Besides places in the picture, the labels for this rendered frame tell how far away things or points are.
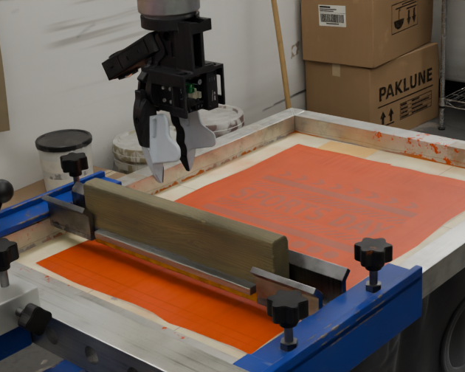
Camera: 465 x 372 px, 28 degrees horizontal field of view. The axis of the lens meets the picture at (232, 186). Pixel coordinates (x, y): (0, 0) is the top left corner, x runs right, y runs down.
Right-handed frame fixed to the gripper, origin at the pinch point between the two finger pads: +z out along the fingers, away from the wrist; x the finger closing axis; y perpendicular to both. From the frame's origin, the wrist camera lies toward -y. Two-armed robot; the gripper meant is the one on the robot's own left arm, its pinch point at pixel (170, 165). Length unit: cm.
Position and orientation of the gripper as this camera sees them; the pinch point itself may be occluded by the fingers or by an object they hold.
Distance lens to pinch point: 120.2
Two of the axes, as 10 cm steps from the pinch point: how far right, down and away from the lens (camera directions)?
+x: 6.6, -3.1, 6.8
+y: 7.5, 2.2, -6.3
